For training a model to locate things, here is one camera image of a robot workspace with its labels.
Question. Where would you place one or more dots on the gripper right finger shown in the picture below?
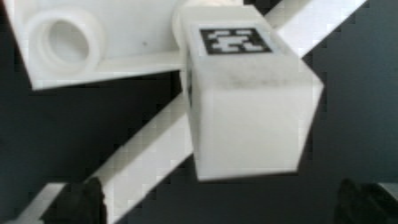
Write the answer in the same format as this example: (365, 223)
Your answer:
(367, 203)

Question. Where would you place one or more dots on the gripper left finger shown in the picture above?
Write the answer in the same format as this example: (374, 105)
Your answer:
(79, 205)

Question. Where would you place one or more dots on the white chair leg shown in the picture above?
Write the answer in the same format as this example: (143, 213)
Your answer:
(252, 93)

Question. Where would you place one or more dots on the white chair seat part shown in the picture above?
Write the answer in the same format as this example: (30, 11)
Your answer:
(94, 40)

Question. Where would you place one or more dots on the white L-shaped fence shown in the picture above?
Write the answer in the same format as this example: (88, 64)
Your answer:
(303, 20)

